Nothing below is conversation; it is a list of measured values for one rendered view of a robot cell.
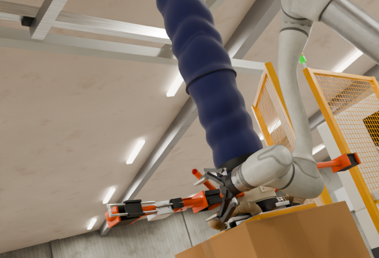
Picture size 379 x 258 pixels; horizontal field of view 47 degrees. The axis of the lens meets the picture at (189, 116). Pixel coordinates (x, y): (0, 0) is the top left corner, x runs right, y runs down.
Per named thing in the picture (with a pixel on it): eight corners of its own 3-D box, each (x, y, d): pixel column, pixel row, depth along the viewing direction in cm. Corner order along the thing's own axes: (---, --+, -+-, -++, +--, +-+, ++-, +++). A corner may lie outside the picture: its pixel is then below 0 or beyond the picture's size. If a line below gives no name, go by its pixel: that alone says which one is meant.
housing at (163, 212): (164, 218, 150) (161, 205, 151) (175, 212, 145) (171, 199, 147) (147, 221, 145) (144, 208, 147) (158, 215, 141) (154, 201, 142)
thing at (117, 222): (131, 224, 142) (127, 209, 144) (142, 217, 137) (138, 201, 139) (108, 228, 137) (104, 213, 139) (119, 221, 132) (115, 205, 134)
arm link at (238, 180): (246, 188, 137) (234, 195, 142) (265, 185, 143) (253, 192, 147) (237, 161, 141) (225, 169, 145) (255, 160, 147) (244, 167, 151)
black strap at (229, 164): (245, 178, 194) (242, 170, 196) (282, 158, 179) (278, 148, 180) (207, 183, 180) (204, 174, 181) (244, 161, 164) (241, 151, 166)
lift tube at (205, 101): (246, 182, 194) (177, -2, 231) (281, 162, 179) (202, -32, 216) (209, 187, 179) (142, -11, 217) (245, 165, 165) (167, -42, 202)
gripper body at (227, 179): (228, 169, 145) (211, 179, 151) (236, 193, 142) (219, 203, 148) (243, 168, 150) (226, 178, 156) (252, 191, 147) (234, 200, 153)
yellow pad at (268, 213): (299, 214, 179) (294, 203, 181) (317, 206, 173) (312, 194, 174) (241, 228, 157) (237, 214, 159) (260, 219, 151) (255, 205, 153)
